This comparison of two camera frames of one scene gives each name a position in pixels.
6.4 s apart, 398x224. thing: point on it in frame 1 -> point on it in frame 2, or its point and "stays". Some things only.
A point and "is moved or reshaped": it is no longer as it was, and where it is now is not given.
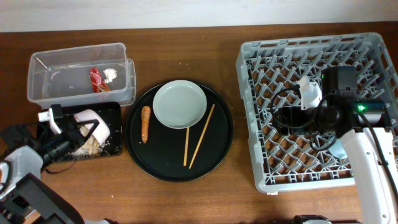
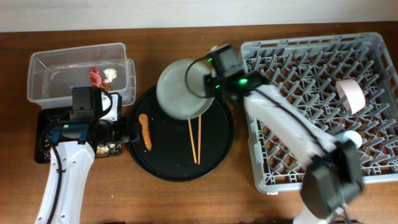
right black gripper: [291, 112] -> [208, 91]
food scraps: [90, 149] is moved or reshaped
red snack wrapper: [98, 84] stays
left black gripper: [72, 132] -> [125, 132]
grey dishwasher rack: [295, 158] stays
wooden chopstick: [186, 144] -> [192, 141]
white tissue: [111, 74] stays
